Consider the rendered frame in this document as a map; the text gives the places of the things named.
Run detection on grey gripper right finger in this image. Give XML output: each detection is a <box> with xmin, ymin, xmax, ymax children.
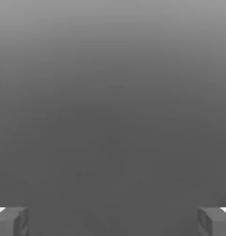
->
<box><xmin>197</xmin><ymin>206</ymin><xmax>226</xmax><ymax>236</ymax></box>

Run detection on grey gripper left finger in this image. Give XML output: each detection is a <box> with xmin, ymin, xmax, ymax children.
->
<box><xmin>0</xmin><ymin>206</ymin><xmax>30</xmax><ymax>236</ymax></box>

